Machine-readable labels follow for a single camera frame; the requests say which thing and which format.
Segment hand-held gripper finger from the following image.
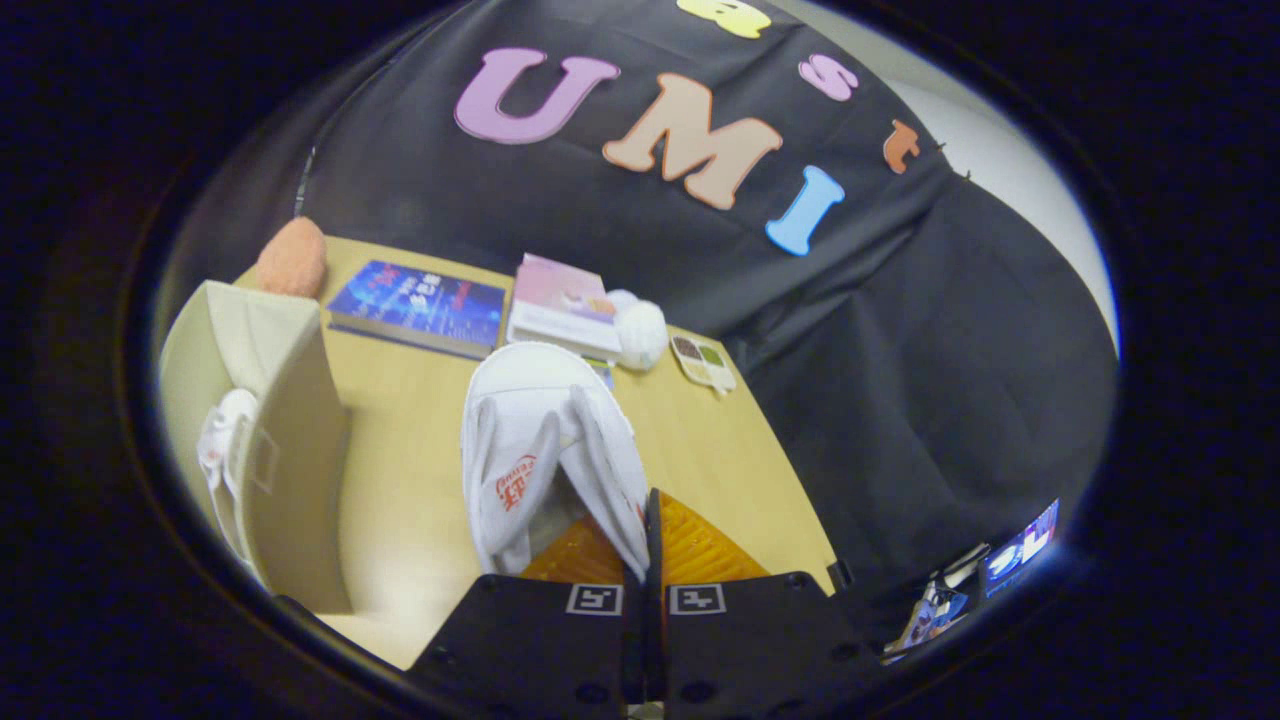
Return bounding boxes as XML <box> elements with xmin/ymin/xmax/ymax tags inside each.
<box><xmin>408</xmin><ymin>512</ymin><xmax>648</xmax><ymax>719</ymax></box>
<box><xmin>643</xmin><ymin>487</ymin><xmax>889</xmax><ymax>719</ymax></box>

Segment white canvas shoe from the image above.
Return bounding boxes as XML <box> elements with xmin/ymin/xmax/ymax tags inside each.
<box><xmin>460</xmin><ymin>341</ymin><xmax>653</xmax><ymax>583</ymax></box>
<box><xmin>196</xmin><ymin>387</ymin><xmax>263</xmax><ymax>566</ymax></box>

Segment beige fabric storage box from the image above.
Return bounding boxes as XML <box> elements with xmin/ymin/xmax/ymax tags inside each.
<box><xmin>158</xmin><ymin>280</ymin><xmax>431</xmax><ymax>669</ymax></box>

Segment coloured printed papers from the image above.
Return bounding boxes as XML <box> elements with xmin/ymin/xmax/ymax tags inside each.
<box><xmin>885</xmin><ymin>572</ymin><xmax>973</xmax><ymax>663</ymax></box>

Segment small colour swatch card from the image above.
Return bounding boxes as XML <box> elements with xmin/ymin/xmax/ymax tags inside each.
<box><xmin>669</xmin><ymin>334</ymin><xmax>739</xmax><ymax>395</ymax></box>

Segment white plush ball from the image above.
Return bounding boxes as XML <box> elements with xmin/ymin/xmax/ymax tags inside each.
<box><xmin>607</xmin><ymin>289</ymin><xmax>669</xmax><ymax>372</ymax></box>

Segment pink cover book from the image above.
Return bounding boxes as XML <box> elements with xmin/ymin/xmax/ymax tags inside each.
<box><xmin>506</xmin><ymin>252</ymin><xmax>626</xmax><ymax>358</ymax></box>

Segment blue printed board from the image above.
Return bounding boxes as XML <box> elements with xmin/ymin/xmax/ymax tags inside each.
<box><xmin>983</xmin><ymin>499</ymin><xmax>1061</xmax><ymax>599</ymax></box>

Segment black backdrop cloth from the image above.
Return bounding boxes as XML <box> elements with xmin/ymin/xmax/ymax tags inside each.
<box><xmin>165</xmin><ymin>0</ymin><xmax>1119</xmax><ymax>651</ymax></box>

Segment blue cover book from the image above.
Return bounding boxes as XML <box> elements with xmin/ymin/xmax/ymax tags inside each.
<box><xmin>326</xmin><ymin>260</ymin><xmax>508</xmax><ymax>361</ymax></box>

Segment orange fuzzy sponge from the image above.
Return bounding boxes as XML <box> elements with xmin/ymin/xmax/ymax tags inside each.
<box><xmin>255</xmin><ymin>216</ymin><xmax>329</xmax><ymax>300</ymax></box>

